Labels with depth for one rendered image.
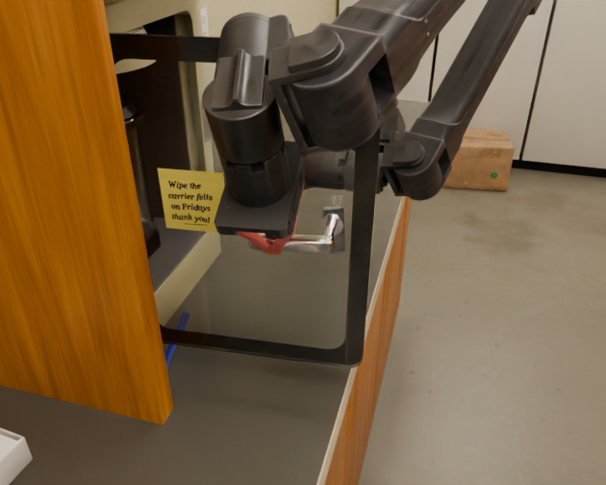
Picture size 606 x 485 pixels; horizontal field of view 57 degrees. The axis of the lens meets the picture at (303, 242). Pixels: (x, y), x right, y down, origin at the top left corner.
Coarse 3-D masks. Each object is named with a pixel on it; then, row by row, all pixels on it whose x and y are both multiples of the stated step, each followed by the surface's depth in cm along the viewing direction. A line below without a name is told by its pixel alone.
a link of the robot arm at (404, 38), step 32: (384, 0) 42; (416, 0) 42; (448, 0) 44; (352, 32) 40; (384, 32) 40; (416, 32) 42; (352, 64) 38; (384, 64) 42; (416, 64) 44; (320, 96) 39; (352, 96) 39; (384, 96) 43; (320, 128) 42; (352, 128) 42
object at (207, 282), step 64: (128, 64) 56; (192, 64) 55; (128, 128) 60; (192, 128) 58; (320, 192) 59; (192, 256) 67; (256, 256) 65; (320, 256) 63; (192, 320) 72; (256, 320) 70; (320, 320) 68
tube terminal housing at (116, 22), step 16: (128, 0) 65; (144, 0) 68; (160, 0) 72; (176, 0) 76; (192, 0) 80; (112, 16) 63; (128, 16) 66; (144, 16) 69; (160, 16) 72; (176, 16) 82; (192, 16) 81; (112, 32) 63; (192, 32) 82
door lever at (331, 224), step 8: (328, 216) 60; (336, 216) 60; (320, 224) 61; (328, 224) 60; (336, 224) 60; (328, 232) 58; (336, 232) 61; (272, 240) 58; (296, 240) 57; (304, 240) 57; (312, 240) 57; (320, 240) 57; (328, 240) 57; (256, 248) 58; (288, 248) 58; (296, 248) 57; (304, 248) 57; (312, 248) 57; (320, 248) 57; (328, 248) 56
